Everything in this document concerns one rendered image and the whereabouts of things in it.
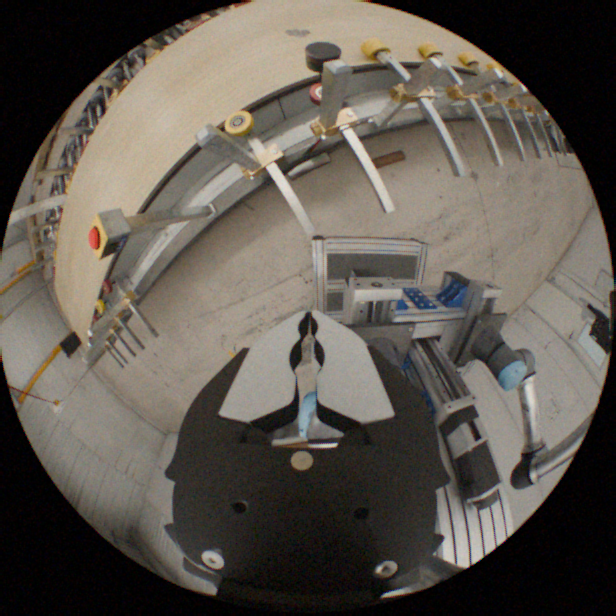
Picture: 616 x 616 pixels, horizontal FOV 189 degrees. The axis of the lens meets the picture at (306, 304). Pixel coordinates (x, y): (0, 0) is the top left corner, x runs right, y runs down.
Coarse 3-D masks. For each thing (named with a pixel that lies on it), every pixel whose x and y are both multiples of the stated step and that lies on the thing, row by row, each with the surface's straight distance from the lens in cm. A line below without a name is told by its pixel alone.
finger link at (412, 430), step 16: (384, 368) 8; (384, 384) 8; (400, 384) 8; (400, 400) 8; (416, 400) 8; (400, 416) 7; (416, 416) 7; (368, 432) 7; (384, 432) 7; (400, 432) 7; (416, 432) 7; (432, 432) 7; (400, 448) 7; (416, 448) 7; (432, 448) 7; (432, 464) 7; (432, 480) 7; (448, 480) 7
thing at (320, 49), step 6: (318, 42) 44; (324, 42) 44; (312, 48) 42; (318, 48) 42; (324, 48) 42; (330, 48) 42; (336, 48) 43; (312, 54) 41; (318, 54) 41; (324, 54) 41; (330, 54) 41; (336, 54) 41
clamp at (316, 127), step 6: (348, 108) 65; (342, 114) 64; (354, 114) 65; (318, 120) 62; (342, 120) 63; (348, 120) 63; (354, 120) 63; (312, 126) 61; (318, 126) 61; (336, 126) 61; (312, 132) 65; (318, 132) 61; (324, 132) 61; (330, 132) 64
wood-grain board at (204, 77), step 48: (288, 0) 123; (336, 0) 123; (192, 48) 106; (240, 48) 88; (288, 48) 81; (144, 96) 104; (192, 96) 79; (240, 96) 68; (96, 144) 128; (144, 144) 86; (192, 144) 68; (96, 192) 115; (144, 192) 79; (96, 288) 134
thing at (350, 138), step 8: (344, 136) 62; (352, 136) 62; (352, 144) 61; (360, 144) 61; (352, 152) 63; (360, 152) 61; (360, 160) 60; (368, 160) 60; (368, 168) 60; (368, 176) 60; (376, 176) 60; (376, 184) 60; (376, 192) 60; (384, 192) 60; (384, 200) 60; (384, 208) 60; (392, 208) 61
